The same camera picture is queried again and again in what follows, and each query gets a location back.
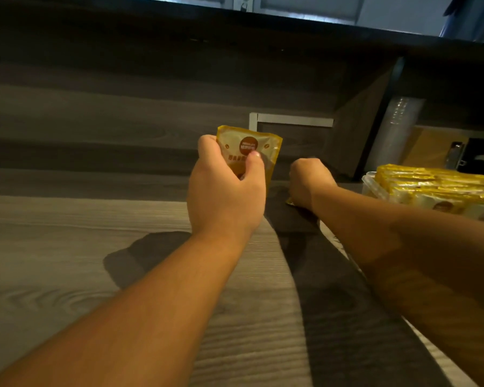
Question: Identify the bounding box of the person's right hand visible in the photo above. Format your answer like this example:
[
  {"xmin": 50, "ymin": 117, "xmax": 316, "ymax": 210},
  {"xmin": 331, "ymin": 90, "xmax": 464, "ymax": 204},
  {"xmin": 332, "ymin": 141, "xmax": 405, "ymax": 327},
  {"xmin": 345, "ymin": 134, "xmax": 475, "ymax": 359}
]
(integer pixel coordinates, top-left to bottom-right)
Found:
[{"xmin": 288, "ymin": 158, "xmax": 339, "ymax": 213}]

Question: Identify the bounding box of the person's left hand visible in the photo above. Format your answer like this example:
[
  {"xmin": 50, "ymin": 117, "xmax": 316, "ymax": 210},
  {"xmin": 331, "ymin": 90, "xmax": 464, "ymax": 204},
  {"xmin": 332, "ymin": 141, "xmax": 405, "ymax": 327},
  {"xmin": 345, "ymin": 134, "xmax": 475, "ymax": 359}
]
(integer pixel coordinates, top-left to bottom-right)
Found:
[{"xmin": 187, "ymin": 134, "xmax": 267, "ymax": 243}]

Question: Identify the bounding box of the yellow packet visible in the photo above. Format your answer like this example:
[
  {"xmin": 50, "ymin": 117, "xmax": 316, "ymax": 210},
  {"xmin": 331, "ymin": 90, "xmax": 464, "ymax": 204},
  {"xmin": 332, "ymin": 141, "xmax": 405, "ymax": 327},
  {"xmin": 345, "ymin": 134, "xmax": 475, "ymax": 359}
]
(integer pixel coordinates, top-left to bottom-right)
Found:
[{"xmin": 216, "ymin": 125, "xmax": 283, "ymax": 191}]

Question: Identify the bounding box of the clear plastic container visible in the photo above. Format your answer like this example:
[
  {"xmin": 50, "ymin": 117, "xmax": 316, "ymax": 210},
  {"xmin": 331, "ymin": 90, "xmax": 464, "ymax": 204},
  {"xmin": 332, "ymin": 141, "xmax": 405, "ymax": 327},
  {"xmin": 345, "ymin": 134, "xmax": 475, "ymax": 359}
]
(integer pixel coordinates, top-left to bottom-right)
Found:
[{"xmin": 361, "ymin": 171, "xmax": 484, "ymax": 228}]

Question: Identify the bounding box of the row of packets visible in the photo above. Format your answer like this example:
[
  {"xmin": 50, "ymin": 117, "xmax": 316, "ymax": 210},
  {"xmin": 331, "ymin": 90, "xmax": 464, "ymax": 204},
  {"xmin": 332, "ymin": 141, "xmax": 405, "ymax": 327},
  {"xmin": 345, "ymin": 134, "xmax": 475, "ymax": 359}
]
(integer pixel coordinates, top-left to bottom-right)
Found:
[{"xmin": 374, "ymin": 164, "xmax": 484, "ymax": 227}]

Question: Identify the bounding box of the person's right forearm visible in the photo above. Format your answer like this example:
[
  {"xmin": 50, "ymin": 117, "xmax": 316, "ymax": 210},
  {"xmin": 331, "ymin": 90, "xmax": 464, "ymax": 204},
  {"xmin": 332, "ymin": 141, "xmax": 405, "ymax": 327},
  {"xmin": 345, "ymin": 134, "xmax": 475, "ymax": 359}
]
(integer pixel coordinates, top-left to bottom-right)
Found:
[{"xmin": 309, "ymin": 183, "xmax": 484, "ymax": 387}]

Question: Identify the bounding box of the person's left forearm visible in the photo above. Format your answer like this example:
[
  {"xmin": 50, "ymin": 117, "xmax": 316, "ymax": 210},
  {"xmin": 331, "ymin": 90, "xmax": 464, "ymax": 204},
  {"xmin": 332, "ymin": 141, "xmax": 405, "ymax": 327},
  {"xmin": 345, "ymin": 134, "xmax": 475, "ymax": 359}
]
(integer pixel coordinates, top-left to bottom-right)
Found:
[{"xmin": 0, "ymin": 229, "xmax": 251, "ymax": 387}]

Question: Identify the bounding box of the wrapped stack of clear cups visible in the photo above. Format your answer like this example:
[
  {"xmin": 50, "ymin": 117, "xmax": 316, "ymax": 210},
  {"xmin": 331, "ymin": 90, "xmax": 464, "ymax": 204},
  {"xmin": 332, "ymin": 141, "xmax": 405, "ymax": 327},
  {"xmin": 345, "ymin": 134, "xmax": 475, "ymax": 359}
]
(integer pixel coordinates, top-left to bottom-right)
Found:
[{"xmin": 365, "ymin": 96, "xmax": 426, "ymax": 172}]

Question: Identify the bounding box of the brown clipboard with metal clip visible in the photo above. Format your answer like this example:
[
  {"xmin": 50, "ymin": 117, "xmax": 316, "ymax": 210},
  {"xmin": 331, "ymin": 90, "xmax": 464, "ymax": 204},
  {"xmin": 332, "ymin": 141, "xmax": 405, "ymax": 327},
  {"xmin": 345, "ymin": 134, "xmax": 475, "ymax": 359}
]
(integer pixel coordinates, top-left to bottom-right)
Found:
[{"xmin": 401, "ymin": 126, "xmax": 484, "ymax": 170}]

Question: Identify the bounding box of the dark curtain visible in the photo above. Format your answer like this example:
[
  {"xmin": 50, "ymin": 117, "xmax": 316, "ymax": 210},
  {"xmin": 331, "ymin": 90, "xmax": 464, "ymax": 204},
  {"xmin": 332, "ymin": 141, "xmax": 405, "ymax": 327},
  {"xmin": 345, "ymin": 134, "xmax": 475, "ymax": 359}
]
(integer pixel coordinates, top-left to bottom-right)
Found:
[{"xmin": 439, "ymin": 0, "xmax": 484, "ymax": 43}]

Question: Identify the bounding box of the white angled bracket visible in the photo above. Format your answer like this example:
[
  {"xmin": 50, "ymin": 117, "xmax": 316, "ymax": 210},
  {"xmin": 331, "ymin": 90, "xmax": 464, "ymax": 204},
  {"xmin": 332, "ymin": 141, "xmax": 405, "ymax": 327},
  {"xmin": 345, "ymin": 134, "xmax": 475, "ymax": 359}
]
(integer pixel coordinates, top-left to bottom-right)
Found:
[{"xmin": 248, "ymin": 112, "xmax": 334, "ymax": 132}]

